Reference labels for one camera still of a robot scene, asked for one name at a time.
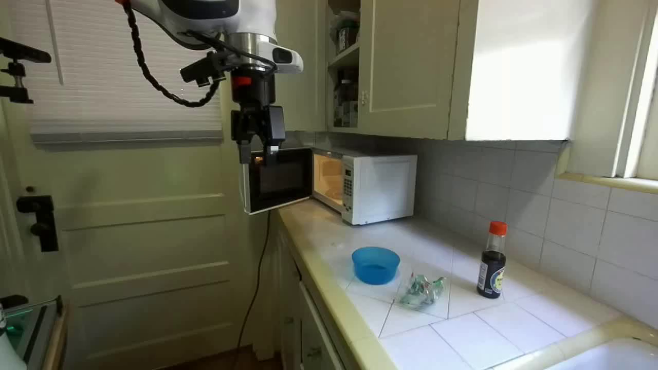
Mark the black door latch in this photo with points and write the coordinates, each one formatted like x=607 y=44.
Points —
x=42 y=222

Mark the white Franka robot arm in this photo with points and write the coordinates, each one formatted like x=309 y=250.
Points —
x=253 y=17

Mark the blue plastic plate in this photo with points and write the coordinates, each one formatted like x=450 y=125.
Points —
x=376 y=266

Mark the wooden edged side table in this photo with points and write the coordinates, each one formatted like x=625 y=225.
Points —
x=42 y=335

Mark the black tripod camera mount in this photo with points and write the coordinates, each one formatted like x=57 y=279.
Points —
x=18 y=59

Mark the white window frame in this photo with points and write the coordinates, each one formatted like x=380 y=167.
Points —
x=635 y=89

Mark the white microwave oven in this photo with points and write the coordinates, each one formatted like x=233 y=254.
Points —
x=381 y=186

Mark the white window blind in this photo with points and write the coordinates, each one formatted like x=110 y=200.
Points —
x=103 y=69

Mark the pale green panel door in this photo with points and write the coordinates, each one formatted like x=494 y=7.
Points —
x=144 y=275

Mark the pale green wall cabinet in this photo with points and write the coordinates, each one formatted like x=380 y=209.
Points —
x=518 y=69

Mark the pale green cabinet door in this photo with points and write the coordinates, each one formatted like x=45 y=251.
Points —
x=412 y=62

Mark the pale green base cabinets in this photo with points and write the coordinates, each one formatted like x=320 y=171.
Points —
x=301 y=329

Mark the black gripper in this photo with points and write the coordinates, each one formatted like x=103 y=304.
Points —
x=258 y=122

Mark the soy sauce bottle red cap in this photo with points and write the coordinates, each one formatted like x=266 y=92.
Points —
x=492 y=270

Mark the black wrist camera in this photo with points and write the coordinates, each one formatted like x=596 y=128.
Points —
x=204 y=69

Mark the black microwave door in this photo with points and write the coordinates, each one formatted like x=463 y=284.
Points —
x=278 y=181

